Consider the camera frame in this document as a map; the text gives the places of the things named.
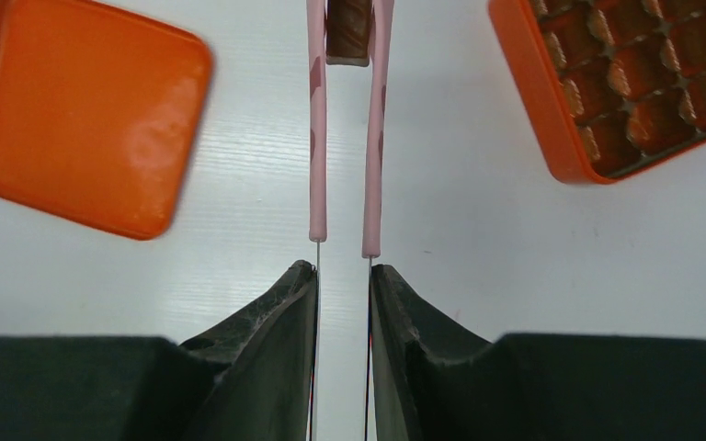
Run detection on brown chocolate piece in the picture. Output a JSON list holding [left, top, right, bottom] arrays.
[[325, 0, 372, 67]]

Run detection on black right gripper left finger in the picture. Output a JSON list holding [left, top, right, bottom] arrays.
[[0, 260, 317, 440]]

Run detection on orange compartment chocolate box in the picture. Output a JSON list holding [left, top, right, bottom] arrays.
[[488, 0, 706, 185]]

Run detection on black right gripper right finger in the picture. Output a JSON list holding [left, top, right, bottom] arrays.
[[370, 265, 706, 440]]

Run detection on pink silicone tongs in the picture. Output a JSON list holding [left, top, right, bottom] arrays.
[[305, 0, 395, 441]]

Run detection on orange box lid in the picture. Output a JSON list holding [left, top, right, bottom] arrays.
[[0, 1, 213, 240]]

